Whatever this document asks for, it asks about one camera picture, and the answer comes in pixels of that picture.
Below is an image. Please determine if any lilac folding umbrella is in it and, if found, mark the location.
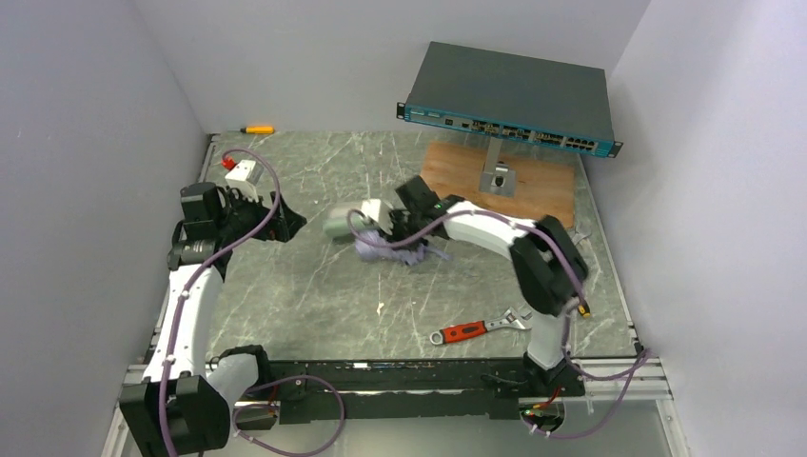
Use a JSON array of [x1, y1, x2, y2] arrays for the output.
[[354, 229, 451, 267]]

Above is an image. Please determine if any mint green umbrella sleeve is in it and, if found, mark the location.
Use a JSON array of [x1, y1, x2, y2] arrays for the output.
[[323, 202, 373, 239]]

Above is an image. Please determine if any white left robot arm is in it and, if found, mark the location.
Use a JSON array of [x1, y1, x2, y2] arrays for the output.
[[119, 182, 307, 456]]

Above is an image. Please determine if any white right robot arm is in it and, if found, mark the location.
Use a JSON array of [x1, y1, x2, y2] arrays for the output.
[[391, 175, 590, 380]]

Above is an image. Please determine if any silver open end spanner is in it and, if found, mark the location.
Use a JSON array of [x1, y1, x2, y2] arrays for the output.
[[571, 228, 592, 246]]

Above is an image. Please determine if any wooden base board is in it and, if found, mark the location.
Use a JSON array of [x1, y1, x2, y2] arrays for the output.
[[420, 141, 575, 229]]

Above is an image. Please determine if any black yellow screwdriver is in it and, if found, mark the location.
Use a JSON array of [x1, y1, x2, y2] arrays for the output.
[[577, 302, 591, 318]]

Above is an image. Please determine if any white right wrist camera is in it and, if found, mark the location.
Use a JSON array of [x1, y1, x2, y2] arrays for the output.
[[359, 198, 393, 235]]

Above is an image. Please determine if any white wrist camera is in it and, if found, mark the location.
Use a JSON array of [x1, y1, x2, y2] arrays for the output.
[[359, 198, 393, 235], [225, 159, 264, 203]]

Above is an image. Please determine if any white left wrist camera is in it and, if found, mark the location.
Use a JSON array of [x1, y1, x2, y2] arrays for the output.
[[225, 159, 264, 203]]

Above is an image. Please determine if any grey metal stand bracket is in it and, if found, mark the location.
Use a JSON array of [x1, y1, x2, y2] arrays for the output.
[[478, 138, 517, 197]]

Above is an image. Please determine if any red handled adjustable wrench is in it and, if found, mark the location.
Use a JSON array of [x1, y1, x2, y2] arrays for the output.
[[429, 307, 533, 346]]

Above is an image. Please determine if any teal network switch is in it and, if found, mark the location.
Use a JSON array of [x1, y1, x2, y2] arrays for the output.
[[396, 42, 623, 158]]

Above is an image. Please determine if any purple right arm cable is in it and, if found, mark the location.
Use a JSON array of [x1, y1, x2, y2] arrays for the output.
[[346, 208, 654, 441]]

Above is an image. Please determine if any aluminium frame rail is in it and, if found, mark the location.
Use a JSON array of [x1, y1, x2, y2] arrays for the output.
[[100, 356, 692, 456]]

